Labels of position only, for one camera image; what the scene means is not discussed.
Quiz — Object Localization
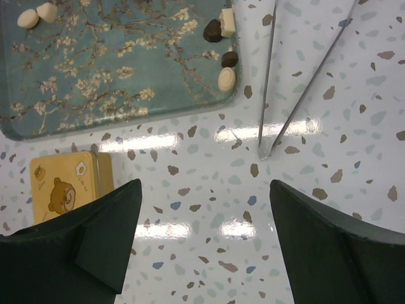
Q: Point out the floral teal serving tray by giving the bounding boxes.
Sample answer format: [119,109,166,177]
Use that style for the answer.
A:
[1,1,238,141]

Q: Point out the silver metal tongs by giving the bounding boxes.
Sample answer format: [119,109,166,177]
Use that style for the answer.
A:
[258,1,358,160]

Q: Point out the dark oval chocolate tray front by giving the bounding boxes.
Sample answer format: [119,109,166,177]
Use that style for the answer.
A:
[203,19,222,42]

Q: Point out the gold metal tin box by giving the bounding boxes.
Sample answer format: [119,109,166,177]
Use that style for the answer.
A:
[96,153,115,197]

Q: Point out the white round chocolate left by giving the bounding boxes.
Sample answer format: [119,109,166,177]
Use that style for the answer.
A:
[17,9,39,29]

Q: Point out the white round chocolate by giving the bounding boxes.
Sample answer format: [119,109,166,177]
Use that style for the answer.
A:
[17,9,39,29]
[36,2,58,23]

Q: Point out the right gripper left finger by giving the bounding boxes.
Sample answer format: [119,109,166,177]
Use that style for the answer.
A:
[1,179,142,303]

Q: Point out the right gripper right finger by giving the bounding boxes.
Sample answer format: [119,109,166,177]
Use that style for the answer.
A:
[270,180,404,303]

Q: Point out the white round chocolate right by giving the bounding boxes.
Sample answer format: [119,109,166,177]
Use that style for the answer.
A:
[36,2,58,23]

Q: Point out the dark round chocolate tray right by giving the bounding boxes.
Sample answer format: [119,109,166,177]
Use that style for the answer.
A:
[221,51,239,68]

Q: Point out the white cube chocolate on tray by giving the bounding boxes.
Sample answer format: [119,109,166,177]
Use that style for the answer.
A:
[219,8,236,38]

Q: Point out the white oval chocolate tray right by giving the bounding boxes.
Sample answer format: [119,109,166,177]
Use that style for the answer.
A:
[218,67,236,93]

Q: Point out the silver metal tin lid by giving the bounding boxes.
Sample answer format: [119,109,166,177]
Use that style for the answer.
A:
[30,151,100,224]

